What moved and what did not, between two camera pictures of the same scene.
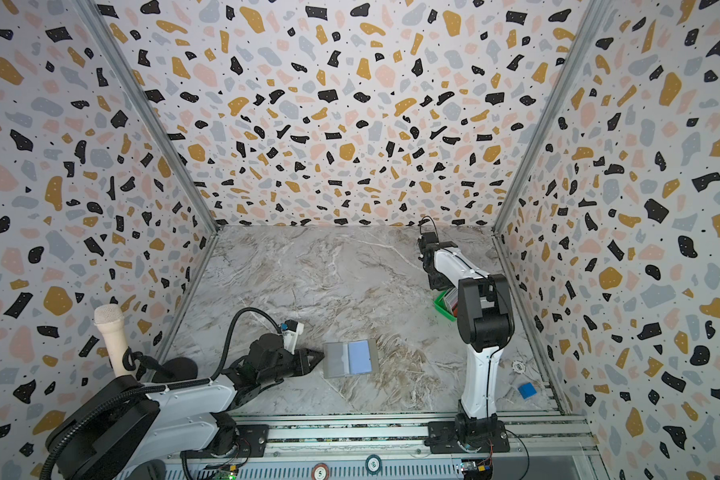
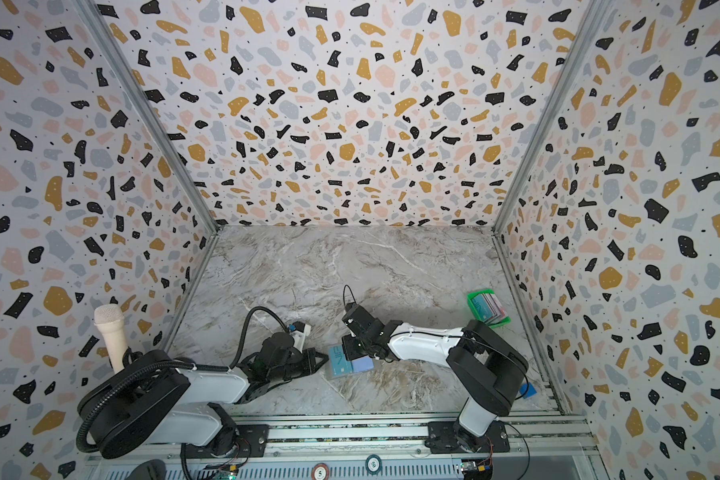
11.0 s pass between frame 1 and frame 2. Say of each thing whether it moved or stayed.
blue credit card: stayed
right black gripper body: moved
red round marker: stayed
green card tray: moved
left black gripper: stayed
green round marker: stayed
